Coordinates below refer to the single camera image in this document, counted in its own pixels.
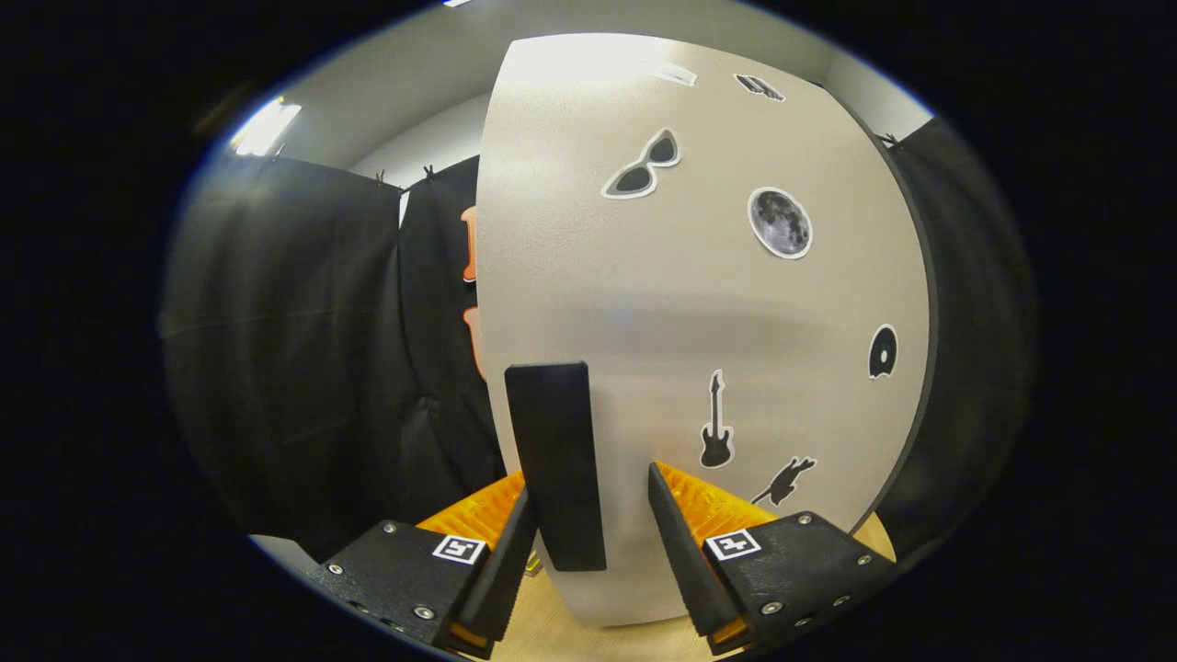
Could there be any beige shoe cabinet door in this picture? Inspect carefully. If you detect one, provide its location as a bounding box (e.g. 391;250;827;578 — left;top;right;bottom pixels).
475;32;931;629

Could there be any black backdrop cloth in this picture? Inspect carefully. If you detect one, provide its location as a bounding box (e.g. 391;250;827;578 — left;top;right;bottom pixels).
161;115;1040;562

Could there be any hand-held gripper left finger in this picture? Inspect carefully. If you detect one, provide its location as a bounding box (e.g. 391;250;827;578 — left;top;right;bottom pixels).
308;472;539;661

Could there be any black door handle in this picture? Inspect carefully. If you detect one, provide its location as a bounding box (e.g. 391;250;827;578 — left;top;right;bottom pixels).
504;361;608;573

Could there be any long ceiling light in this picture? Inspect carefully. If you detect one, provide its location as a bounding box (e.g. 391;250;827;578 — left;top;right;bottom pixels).
230;97;303;157

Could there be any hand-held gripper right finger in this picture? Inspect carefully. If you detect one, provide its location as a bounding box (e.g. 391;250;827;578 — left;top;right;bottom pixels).
648;462;900;656

